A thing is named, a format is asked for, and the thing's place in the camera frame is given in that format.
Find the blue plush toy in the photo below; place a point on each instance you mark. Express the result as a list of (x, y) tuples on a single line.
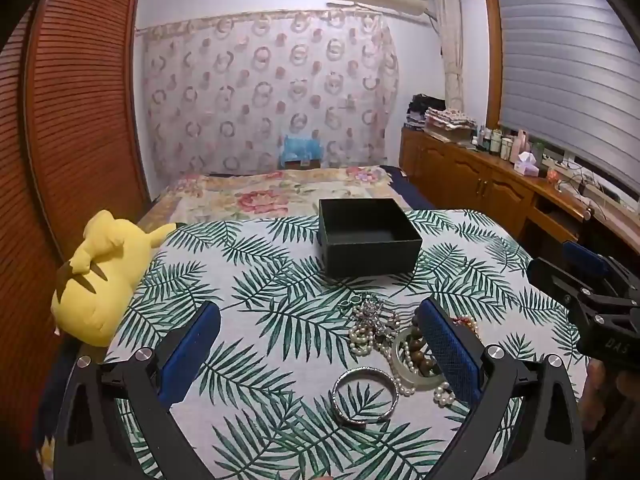
[(300, 150)]

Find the jade bangle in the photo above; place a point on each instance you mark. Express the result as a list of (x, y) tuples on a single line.
[(400, 365)]

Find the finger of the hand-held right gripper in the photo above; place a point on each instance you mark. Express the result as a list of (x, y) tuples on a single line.
[(552, 276), (582, 257)]

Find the silver bangle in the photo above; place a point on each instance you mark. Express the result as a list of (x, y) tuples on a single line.
[(345, 414)]

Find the person's right hand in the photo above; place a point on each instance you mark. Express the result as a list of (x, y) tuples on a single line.
[(597, 395)]

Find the wooden cabinet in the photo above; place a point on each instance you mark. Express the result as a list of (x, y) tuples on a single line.
[(465, 175)]

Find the yellow plush toy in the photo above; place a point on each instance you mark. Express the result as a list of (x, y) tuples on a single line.
[(100, 285)]

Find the floral bedspread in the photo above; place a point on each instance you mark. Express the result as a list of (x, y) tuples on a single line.
[(250, 200)]

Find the cream window curtain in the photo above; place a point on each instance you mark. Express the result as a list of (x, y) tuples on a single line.
[(455, 45)]

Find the wooden louvered wardrobe door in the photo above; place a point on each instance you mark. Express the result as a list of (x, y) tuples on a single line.
[(85, 100), (20, 185)]

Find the dark blue bed sheet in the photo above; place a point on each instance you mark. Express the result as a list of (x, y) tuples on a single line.
[(410, 187)]

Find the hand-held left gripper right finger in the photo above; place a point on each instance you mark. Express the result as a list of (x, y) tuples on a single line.
[(445, 347)]

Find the black box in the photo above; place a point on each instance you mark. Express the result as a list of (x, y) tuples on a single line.
[(370, 260)]

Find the stack of folded clothes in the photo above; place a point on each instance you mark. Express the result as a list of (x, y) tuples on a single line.
[(445, 117)]

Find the row of cosmetic bottles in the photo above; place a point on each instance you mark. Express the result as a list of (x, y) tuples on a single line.
[(495, 142)]

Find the pink tissue box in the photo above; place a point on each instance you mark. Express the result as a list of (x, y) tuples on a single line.
[(526, 165)]

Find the grey window blind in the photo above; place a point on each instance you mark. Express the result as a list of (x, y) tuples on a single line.
[(565, 60)]

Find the leaf print tablecloth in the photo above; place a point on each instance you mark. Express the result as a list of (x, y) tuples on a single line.
[(280, 310)]

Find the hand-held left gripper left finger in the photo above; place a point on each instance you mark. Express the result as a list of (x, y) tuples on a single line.
[(192, 355)]

